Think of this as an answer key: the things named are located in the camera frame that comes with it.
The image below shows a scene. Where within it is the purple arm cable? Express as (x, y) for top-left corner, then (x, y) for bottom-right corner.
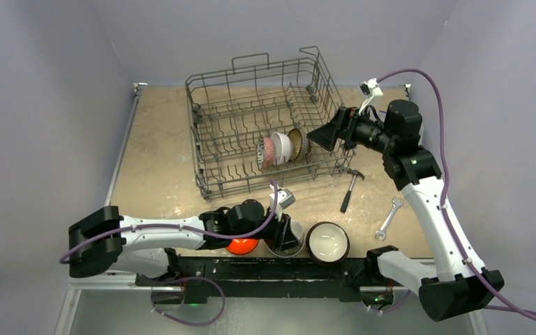
(377, 68), (536, 325)
(59, 180), (281, 265)

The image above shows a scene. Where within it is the floral patterned bowl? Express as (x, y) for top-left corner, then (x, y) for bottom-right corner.
(256, 136), (276, 170)

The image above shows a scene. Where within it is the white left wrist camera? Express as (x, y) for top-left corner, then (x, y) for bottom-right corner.
(269, 186), (296, 220)

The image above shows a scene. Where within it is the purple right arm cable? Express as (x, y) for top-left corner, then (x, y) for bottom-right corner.
(377, 68), (536, 325)

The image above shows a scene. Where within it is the silver wrench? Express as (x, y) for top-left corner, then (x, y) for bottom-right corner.
(374, 198), (403, 241)

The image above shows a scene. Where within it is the brown gold patterned bowl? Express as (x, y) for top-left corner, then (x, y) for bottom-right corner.
(288, 128), (311, 162)

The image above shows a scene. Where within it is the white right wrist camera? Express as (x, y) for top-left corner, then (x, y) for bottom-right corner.
(359, 78), (383, 107)

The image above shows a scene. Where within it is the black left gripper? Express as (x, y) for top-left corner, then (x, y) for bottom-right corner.
(232, 206), (300, 252)

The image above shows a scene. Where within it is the orange bowl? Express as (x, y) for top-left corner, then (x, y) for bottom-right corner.
(225, 239), (259, 255)

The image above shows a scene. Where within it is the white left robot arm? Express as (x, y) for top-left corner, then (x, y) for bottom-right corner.
(59, 200), (304, 285)

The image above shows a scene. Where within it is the grey wire dish rack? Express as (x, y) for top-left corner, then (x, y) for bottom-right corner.
(185, 46), (356, 200)

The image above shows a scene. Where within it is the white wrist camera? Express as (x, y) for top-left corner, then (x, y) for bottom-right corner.
(359, 78), (383, 107)
(269, 186), (296, 220)

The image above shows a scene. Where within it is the black bowl white inside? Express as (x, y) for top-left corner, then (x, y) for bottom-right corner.
(306, 221), (350, 266)

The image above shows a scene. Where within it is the black handled hammer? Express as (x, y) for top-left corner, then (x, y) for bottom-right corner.
(340, 168), (365, 213)

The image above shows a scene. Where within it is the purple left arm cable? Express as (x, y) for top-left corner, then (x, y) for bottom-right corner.
(59, 180), (281, 265)

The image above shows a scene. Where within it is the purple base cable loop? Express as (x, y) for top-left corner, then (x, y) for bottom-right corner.
(149, 276), (226, 327)

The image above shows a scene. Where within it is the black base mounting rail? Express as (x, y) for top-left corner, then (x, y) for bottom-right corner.
(135, 256), (403, 307)

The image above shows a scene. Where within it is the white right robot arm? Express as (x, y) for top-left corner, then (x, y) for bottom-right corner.
(308, 100), (505, 321)

